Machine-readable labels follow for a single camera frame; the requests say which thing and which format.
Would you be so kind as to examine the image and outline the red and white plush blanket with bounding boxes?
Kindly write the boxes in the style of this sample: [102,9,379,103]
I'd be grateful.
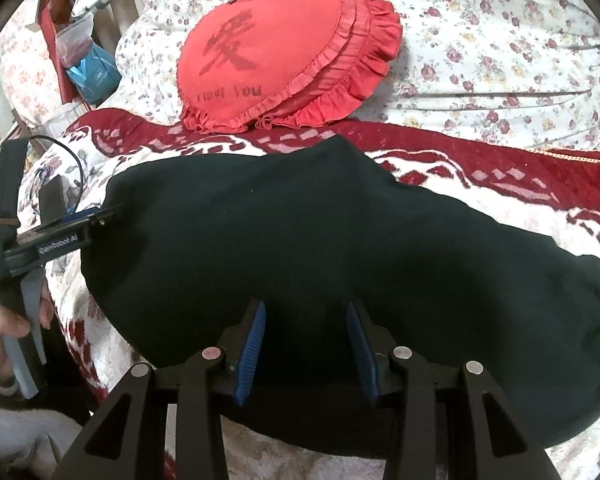
[22,108,600,480]

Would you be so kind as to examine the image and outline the red heart-shaped ruffled pillow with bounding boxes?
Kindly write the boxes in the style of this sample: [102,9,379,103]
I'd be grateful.
[176,0,403,134]

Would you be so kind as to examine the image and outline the person's left hand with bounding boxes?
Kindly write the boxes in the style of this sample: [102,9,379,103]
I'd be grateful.
[0,275,55,387]

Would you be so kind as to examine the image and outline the pink floral cloth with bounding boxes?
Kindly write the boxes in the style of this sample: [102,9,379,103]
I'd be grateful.
[0,20,67,128]

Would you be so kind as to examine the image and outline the blue plastic bag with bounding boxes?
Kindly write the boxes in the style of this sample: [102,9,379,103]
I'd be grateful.
[65,42,124,107]

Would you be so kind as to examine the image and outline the black pants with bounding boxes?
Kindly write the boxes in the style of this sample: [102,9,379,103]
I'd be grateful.
[80,136,600,451]

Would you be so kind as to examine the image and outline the white floral quilt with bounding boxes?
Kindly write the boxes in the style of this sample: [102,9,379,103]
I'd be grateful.
[115,0,600,153]

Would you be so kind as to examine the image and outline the black cable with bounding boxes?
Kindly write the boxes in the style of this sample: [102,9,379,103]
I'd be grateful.
[27,135,87,211]

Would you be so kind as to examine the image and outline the clear plastic bag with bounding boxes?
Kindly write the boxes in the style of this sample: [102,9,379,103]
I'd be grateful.
[55,12,97,68]

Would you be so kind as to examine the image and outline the red rack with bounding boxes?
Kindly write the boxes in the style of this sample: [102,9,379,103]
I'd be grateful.
[39,0,83,107]

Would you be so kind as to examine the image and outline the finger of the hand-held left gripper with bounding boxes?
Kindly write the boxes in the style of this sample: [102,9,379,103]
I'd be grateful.
[39,181,102,224]
[19,203,125,244]

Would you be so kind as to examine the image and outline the person's left forearm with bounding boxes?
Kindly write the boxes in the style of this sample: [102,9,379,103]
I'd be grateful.
[0,362,28,403]

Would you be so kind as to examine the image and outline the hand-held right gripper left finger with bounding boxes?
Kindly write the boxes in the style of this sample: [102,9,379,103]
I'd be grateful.
[66,298,268,480]

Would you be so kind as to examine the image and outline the white plush cloth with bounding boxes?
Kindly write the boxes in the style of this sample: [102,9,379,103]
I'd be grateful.
[0,395,83,480]

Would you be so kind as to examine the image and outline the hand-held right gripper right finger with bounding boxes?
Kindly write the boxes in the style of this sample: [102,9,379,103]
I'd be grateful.
[345,300,551,480]

